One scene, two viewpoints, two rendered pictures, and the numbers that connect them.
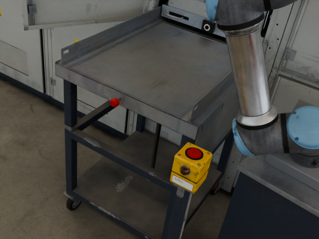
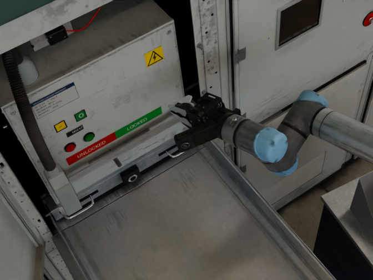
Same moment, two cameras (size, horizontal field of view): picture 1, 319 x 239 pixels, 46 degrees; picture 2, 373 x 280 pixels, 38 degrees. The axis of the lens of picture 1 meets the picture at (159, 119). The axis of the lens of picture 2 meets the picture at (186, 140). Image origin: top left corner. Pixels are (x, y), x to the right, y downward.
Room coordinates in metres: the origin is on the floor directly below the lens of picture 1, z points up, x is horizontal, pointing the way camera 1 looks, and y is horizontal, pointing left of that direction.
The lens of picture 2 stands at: (1.01, 0.48, 2.34)
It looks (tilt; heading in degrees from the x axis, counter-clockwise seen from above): 53 degrees down; 308
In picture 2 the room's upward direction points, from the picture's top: 9 degrees counter-clockwise
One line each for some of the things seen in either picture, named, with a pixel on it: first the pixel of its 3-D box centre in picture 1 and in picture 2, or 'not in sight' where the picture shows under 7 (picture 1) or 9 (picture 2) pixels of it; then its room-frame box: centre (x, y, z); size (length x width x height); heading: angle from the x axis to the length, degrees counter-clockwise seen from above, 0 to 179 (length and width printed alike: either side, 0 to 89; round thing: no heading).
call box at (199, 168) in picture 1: (191, 167); not in sight; (0.79, -0.11, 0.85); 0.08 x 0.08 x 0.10; 64
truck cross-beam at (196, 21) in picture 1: (211, 24); (125, 167); (1.79, -0.18, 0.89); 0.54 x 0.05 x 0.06; 64
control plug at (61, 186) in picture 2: not in sight; (61, 187); (1.80, 0.05, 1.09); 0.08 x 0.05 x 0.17; 154
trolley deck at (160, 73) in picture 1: (168, 66); (194, 271); (1.43, 0.00, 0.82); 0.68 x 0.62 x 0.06; 154
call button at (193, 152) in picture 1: (193, 154); not in sight; (0.79, -0.11, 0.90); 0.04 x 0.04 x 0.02
